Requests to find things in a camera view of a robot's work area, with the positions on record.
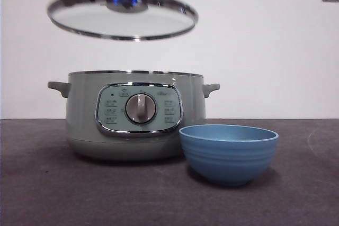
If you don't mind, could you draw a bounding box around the glass lid with green knob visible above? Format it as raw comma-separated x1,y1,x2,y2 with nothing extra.
47,0,199,42

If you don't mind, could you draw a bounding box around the pale green electric steamer pot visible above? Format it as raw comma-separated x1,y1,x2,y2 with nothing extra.
47,70,220,161

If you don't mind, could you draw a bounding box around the blue ribbed bowl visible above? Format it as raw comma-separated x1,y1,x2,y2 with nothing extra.
179,124,279,186

